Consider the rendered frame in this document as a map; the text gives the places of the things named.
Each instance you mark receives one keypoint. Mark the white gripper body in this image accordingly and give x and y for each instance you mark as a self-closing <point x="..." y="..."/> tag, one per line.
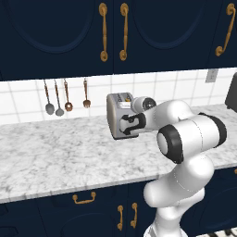
<point x="127" y="124"/>

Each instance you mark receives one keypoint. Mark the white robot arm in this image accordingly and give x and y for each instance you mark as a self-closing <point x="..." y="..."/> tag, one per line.
<point x="191" y="135"/>

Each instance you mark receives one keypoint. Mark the silver toaster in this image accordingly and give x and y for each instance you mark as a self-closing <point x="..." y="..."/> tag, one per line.
<point x="113" y="115"/>

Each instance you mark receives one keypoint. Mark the bread slice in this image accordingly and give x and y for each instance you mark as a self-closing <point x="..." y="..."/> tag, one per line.
<point x="126" y="98"/>

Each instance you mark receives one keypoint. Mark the brown hanging fork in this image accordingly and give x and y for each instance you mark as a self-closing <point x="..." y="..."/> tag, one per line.
<point x="86" y="102"/>

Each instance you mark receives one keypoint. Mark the grey hanging ladle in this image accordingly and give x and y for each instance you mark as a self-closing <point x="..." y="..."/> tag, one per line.
<point x="59" y="110"/>

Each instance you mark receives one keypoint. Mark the grey hanging spoon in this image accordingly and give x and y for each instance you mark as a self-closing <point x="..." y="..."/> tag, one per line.
<point x="48" y="106"/>

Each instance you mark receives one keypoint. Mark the navy drawer front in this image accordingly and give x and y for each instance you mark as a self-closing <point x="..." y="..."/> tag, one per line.
<point x="102" y="202"/>

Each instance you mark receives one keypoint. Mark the navy base cupboard door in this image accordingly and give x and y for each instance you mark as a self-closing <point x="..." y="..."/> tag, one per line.
<point x="86" y="225"/>
<point x="139" y="219"/>
<point x="216" y="200"/>

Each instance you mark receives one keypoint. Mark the black appliance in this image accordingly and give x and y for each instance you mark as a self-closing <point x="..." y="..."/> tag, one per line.
<point x="232" y="92"/>

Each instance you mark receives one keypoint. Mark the navy base cupboard run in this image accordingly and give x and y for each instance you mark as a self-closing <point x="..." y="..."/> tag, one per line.
<point x="17" y="219"/>

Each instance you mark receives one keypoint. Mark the grey wall socket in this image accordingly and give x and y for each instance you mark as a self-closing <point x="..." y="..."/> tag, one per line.
<point x="211" y="75"/>

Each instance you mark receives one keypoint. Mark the navy wall cupboard door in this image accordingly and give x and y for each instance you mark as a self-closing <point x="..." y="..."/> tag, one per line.
<point x="55" y="34"/>
<point x="163" y="31"/>
<point x="222" y="58"/>

